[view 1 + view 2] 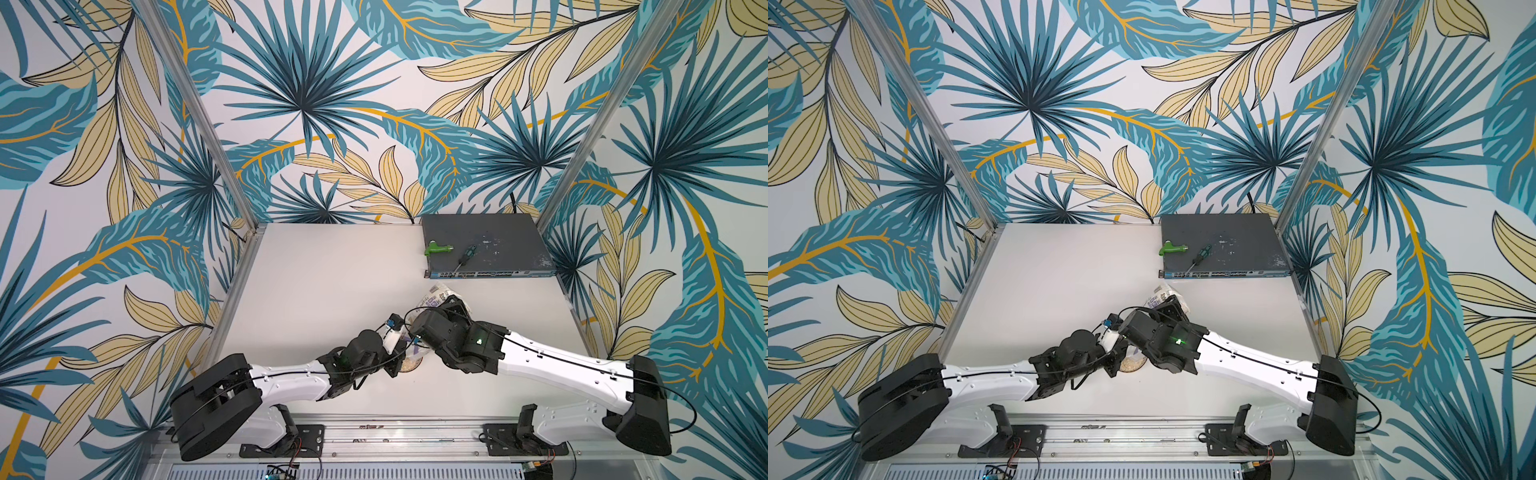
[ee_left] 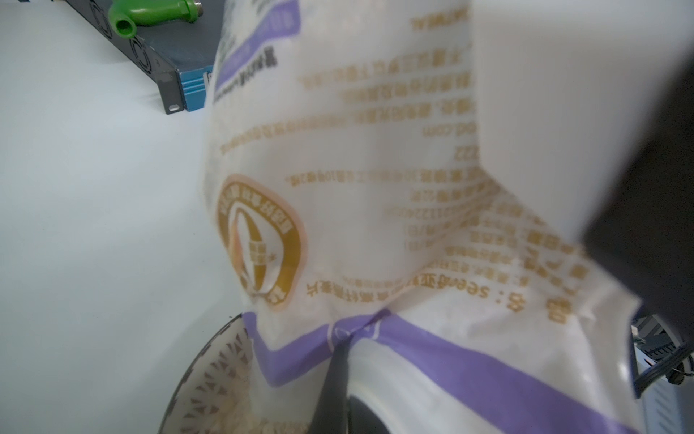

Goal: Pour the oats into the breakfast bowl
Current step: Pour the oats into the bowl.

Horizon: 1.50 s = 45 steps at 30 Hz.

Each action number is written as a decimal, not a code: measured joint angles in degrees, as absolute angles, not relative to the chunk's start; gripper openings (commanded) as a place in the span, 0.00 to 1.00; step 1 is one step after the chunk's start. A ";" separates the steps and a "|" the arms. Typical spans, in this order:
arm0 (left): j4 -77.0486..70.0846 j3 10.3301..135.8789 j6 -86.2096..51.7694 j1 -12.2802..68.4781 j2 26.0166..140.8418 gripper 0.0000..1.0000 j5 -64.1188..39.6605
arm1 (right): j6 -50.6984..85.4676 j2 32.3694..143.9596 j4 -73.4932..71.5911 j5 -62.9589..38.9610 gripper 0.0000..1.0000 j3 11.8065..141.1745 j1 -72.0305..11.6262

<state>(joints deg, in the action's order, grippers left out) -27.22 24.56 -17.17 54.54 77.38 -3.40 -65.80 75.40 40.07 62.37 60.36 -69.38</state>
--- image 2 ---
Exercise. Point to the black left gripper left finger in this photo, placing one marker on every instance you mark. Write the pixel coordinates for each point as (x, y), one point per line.
(336, 411)

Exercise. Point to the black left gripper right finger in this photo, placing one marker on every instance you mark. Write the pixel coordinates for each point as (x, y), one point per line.
(644, 235)

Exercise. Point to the white purple oats bag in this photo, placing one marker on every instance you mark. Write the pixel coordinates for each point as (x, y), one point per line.
(418, 177)

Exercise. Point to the patterned breakfast bowl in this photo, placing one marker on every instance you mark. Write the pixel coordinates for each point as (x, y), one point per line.
(213, 395)

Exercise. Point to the grey blue network switch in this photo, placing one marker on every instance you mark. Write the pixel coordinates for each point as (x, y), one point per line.
(178, 56)

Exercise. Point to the green T-handle tool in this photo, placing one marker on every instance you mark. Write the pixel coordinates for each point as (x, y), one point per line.
(127, 16)

